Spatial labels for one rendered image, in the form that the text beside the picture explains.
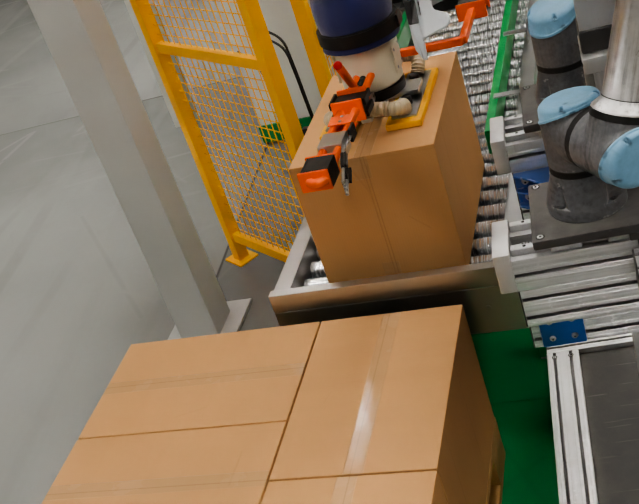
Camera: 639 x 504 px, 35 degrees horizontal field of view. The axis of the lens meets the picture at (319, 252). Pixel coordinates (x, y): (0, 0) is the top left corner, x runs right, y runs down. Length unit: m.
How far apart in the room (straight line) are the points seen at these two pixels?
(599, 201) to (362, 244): 1.00
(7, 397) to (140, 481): 1.75
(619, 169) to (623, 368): 1.21
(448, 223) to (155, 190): 1.28
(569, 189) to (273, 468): 0.95
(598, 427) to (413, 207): 0.74
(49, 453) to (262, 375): 1.30
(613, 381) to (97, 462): 1.38
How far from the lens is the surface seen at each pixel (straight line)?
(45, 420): 3.98
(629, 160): 1.79
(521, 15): 4.47
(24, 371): 4.34
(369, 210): 2.75
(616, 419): 2.78
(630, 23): 1.77
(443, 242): 2.77
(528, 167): 2.48
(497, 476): 2.91
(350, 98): 2.64
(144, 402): 2.80
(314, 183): 2.30
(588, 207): 1.96
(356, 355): 2.64
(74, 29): 3.47
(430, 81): 2.94
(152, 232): 3.74
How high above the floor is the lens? 2.08
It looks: 29 degrees down
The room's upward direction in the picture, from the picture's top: 20 degrees counter-clockwise
